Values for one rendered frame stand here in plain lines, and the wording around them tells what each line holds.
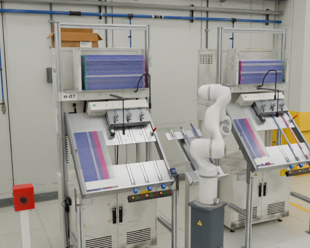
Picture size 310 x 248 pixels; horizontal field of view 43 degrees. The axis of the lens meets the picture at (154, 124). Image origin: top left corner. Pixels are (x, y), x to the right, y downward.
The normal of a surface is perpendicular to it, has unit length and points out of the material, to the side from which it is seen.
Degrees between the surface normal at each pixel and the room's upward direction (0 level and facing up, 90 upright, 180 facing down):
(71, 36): 80
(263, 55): 90
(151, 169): 44
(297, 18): 90
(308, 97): 90
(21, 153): 90
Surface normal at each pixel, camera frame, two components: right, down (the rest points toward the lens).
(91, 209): 0.41, 0.15
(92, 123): 0.29, -0.60
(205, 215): -0.70, 0.12
